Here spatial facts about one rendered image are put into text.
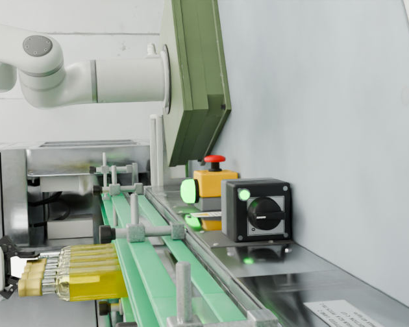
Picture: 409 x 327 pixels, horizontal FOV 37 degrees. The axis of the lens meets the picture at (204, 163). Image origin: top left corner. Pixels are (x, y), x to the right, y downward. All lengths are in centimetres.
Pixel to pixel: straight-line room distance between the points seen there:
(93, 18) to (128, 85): 388
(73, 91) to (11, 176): 111
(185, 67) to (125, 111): 396
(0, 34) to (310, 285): 88
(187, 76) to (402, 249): 69
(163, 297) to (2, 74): 80
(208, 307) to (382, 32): 32
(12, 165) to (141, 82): 115
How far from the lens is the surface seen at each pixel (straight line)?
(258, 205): 80
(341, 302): 58
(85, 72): 132
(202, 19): 126
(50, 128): 513
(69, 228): 253
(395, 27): 59
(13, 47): 128
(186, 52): 121
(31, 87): 132
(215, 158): 111
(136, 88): 133
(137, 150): 239
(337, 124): 70
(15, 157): 239
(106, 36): 518
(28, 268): 137
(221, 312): 61
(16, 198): 240
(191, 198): 111
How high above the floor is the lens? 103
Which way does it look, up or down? 11 degrees down
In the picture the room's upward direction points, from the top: 92 degrees counter-clockwise
